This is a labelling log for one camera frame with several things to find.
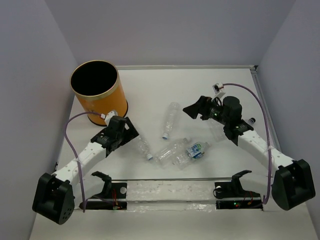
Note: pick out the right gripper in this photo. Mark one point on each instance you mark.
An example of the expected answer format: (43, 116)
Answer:
(201, 106)

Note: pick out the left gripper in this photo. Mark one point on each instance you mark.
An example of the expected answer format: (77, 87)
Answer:
(130, 133)

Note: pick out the small clear bottle blue cap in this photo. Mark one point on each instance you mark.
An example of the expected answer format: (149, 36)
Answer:
(144, 148)

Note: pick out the bottle with green blue label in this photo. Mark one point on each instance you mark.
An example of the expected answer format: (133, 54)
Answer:
(190, 154)

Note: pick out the small bottle black cap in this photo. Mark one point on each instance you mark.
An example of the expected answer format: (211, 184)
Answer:
(251, 121)

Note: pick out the crushed clear bottle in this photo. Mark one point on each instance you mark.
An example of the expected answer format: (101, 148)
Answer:
(172, 153)

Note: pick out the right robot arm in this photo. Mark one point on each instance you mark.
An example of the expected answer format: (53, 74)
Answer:
(289, 182)

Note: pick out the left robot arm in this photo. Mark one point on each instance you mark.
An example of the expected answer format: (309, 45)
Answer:
(57, 194)

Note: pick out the orange cylindrical bin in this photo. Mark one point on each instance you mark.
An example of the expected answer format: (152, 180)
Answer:
(98, 88)

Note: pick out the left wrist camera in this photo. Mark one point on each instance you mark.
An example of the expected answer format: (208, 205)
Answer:
(107, 117)

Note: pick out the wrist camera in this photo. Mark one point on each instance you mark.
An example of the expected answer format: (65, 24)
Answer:
(218, 90)
(107, 117)

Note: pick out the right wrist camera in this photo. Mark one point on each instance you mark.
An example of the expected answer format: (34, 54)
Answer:
(218, 90)

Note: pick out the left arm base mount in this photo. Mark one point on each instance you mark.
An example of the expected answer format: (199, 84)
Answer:
(102, 193)

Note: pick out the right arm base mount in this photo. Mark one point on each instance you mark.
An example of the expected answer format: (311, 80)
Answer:
(230, 194)

